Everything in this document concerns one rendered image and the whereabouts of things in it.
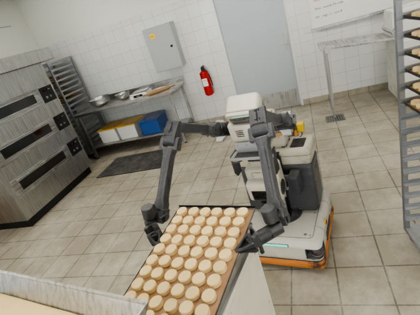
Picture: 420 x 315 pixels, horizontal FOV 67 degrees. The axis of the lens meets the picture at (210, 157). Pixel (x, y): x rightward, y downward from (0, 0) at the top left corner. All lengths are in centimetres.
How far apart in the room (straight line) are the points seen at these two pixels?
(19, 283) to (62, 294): 18
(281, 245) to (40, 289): 167
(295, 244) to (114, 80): 488
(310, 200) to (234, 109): 96
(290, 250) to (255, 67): 374
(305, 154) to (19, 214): 368
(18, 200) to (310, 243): 358
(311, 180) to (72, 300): 181
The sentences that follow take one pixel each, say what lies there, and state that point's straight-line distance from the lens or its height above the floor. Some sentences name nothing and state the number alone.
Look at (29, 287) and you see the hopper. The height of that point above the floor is 129.
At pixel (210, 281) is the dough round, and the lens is 118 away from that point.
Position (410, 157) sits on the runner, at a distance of 226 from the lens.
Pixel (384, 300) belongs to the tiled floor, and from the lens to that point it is 231.
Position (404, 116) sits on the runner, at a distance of 213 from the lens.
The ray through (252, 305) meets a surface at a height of 63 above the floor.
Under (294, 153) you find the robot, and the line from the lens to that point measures 223.
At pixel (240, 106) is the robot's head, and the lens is 184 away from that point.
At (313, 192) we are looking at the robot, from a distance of 238.
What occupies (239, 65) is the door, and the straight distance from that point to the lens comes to 552.
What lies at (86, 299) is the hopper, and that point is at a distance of 83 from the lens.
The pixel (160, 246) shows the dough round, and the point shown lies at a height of 98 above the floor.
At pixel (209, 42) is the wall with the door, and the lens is 551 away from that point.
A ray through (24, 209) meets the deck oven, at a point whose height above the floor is 27.
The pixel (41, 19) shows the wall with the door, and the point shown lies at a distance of 686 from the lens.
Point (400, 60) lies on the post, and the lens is 203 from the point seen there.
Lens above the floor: 178
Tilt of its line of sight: 23 degrees down
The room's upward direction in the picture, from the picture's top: 18 degrees counter-clockwise
